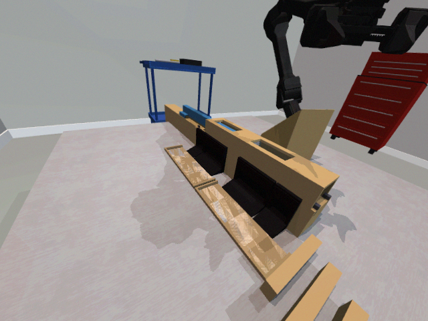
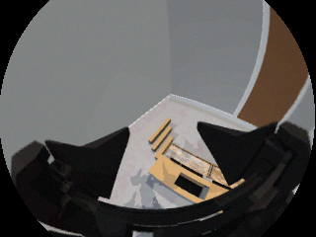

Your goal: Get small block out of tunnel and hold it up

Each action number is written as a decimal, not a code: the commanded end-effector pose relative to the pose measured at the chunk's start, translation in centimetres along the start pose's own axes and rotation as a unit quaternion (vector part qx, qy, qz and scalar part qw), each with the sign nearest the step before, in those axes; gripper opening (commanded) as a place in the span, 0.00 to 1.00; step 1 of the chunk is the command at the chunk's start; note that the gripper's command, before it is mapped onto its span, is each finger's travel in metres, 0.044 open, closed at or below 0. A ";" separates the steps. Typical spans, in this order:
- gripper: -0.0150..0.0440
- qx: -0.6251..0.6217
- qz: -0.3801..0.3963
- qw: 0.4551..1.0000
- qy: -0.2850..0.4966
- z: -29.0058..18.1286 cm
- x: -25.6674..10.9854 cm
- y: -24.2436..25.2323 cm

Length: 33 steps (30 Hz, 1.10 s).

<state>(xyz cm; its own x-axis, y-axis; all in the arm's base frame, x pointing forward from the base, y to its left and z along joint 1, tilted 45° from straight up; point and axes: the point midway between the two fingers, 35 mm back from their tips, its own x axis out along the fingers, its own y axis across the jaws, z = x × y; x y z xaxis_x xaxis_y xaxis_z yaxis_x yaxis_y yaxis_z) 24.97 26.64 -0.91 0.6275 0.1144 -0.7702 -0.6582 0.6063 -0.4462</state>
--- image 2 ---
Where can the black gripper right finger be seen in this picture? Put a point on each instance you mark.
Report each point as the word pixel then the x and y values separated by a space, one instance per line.
pixel 233 150

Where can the tan flat bar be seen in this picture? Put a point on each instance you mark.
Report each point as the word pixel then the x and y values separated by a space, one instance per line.
pixel 162 138

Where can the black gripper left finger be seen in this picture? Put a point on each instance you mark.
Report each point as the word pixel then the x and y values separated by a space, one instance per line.
pixel 97 162

